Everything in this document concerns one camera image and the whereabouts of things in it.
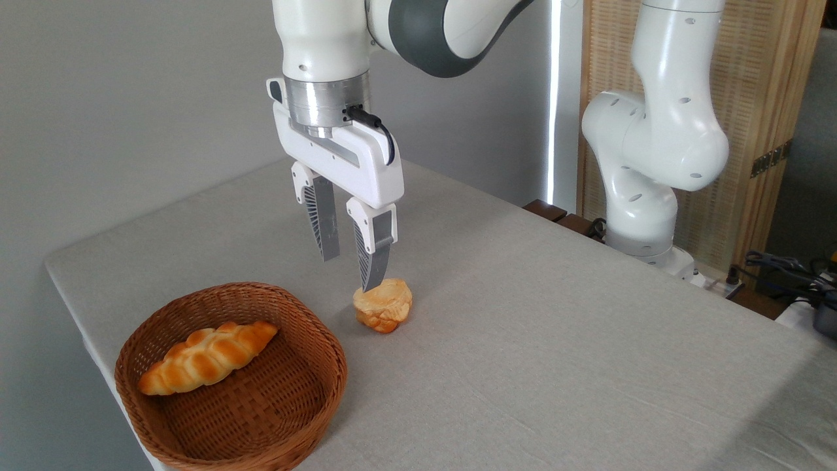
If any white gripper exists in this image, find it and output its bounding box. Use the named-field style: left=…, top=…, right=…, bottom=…
left=266, top=77, right=405, bottom=293

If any long braided bread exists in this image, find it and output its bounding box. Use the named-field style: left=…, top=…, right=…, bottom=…
left=137, top=321, right=279, bottom=396

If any round bread bun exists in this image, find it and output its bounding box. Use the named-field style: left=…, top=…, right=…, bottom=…
left=352, top=278, right=413, bottom=334

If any brown wicker basket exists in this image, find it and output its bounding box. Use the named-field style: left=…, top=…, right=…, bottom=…
left=114, top=282, right=348, bottom=471

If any dark brown wooden block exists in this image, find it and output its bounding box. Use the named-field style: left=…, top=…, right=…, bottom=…
left=556, top=213, right=606, bottom=243
left=523, top=200, right=568, bottom=223

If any grey tablecloth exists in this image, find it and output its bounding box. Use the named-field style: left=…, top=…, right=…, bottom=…
left=44, top=157, right=837, bottom=471

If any white power strip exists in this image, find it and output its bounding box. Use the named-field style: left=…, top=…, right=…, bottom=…
left=690, top=265, right=746, bottom=300

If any metal screen hinge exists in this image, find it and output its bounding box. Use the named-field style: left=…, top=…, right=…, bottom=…
left=751, top=139, right=793, bottom=178

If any wooden folding screen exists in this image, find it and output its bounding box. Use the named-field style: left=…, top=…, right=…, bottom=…
left=577, top=0, right=826, bottom=272

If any dark grey device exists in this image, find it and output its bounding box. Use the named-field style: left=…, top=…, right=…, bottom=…
left=812, top=288, right=837, bottom=341

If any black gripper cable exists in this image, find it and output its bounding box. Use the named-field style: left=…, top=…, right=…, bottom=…
left=345, top=105, right=396, bottom=166

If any black cable bundle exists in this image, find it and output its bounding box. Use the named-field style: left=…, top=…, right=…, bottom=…
left=744, top=251, right=837, bottom=293

